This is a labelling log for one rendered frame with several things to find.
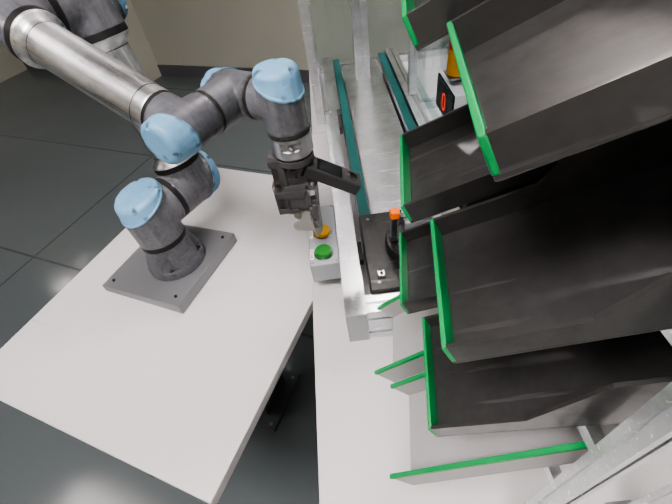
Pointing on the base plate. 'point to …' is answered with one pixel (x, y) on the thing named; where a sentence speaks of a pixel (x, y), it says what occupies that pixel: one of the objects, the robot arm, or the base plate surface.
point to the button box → (323, 270)
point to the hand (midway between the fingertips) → (321, 229)
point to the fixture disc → (394, 243)
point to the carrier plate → (375, 255)
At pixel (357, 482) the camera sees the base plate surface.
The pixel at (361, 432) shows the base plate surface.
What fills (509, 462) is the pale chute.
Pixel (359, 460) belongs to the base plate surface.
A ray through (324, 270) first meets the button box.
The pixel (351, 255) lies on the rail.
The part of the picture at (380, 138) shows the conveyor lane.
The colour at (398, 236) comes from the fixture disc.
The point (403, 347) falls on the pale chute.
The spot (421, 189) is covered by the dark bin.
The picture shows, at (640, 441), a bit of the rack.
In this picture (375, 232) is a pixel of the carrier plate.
